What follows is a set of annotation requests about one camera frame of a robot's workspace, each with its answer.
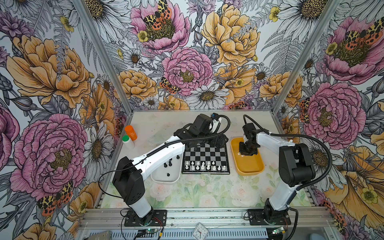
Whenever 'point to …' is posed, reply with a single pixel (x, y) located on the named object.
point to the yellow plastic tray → (246, 165)
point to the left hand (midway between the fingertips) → (218, 140)
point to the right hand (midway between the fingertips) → (243, 156)
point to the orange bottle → (131, 132)
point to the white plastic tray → (170, 171)
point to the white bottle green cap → (127, 142)
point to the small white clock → (200, 232)
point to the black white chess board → (206, 159)
